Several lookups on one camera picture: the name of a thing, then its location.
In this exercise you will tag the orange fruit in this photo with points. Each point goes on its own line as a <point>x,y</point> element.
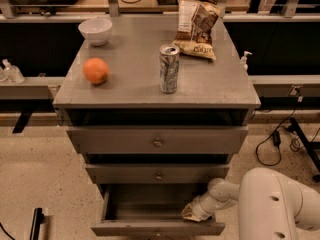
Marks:
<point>96,71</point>

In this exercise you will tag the grey middle drawer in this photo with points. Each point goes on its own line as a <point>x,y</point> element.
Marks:
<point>155,173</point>

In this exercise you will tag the silver drink can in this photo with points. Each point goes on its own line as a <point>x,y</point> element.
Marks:
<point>169,68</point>

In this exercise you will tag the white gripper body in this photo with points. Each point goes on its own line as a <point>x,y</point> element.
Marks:
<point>199,206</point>

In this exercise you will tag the grey bottom drawer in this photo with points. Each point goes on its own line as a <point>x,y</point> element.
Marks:
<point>151,210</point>

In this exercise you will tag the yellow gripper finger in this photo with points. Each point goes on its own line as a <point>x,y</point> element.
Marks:
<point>191,212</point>

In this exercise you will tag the black bar on floor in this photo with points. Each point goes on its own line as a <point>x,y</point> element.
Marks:
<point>37,220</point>

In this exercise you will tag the brown chip bag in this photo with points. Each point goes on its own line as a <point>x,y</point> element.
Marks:
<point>195,23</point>

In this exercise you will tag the black stand leg right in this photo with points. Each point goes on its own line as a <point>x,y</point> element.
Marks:
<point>312,148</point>

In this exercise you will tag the white bowl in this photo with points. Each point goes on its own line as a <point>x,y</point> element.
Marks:
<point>96,31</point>

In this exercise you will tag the white pump bottle right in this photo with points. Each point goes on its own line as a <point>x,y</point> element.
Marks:
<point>244,58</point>

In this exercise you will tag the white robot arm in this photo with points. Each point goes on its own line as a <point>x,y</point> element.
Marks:
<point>271,206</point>

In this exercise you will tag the clear sanitizer bottle left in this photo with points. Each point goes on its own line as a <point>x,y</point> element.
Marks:
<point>12,72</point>

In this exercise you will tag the grey drawer cabinet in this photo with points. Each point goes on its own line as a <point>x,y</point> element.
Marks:
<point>209,93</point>

